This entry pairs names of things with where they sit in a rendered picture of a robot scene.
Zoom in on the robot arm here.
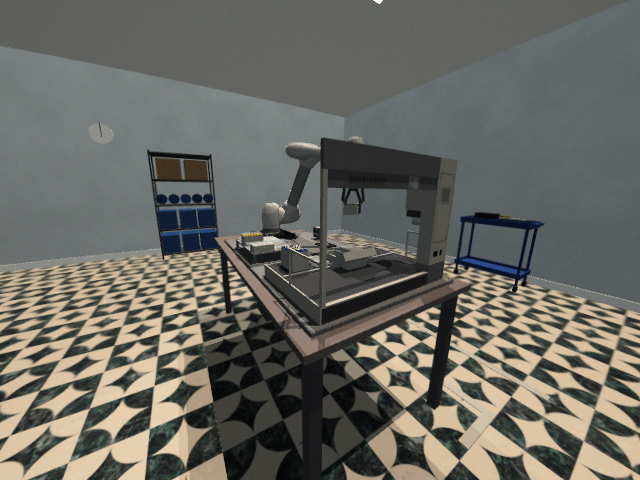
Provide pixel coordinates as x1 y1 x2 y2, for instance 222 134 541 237
260 143 321 236

